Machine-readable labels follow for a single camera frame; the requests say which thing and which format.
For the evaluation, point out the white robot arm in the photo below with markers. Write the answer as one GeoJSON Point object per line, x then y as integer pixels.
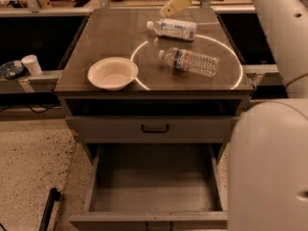
{"type": "Point", "coordinates": [268, 158]}

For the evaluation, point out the red label clear bottle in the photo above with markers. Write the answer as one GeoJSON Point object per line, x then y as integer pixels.
{"type": "Point", "coordinates": [187, 60]}

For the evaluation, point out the grey drawer cabinet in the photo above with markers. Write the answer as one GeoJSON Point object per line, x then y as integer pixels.
{"type": "Point", "coordinates": [158, 90]}

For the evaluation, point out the closed grey drawer front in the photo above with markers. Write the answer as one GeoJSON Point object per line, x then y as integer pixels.
{"type": "Point", "coordinates": [127, 129]}

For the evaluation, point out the open grey lower drawer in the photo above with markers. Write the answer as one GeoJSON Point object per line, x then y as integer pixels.
{"type": "Point", "coordinates": [153, 187]}

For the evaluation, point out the white paper bowl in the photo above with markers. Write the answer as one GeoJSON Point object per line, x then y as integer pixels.
{"type": "Point", "coordinates": [113, 73]}

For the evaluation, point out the white paper cup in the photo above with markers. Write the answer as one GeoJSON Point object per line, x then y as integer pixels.
{"type": "Point", "coordinates": [32, 64]}

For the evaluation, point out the dark small dish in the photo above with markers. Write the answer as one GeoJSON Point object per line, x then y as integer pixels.
{"type": "Point", "coordinates": [12, 70]}

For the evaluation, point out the black bar on floor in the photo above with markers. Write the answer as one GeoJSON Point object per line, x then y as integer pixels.
{"type": "Point", "coordinates": [53, 197]}

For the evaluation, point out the black drawer handle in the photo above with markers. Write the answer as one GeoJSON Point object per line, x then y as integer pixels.
{"type": "Point", "coordinates": [155, 130]}

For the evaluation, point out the metal shelf rail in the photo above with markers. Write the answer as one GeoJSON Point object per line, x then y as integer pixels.
{"type": "Point", "coordinates": [45, 82]}

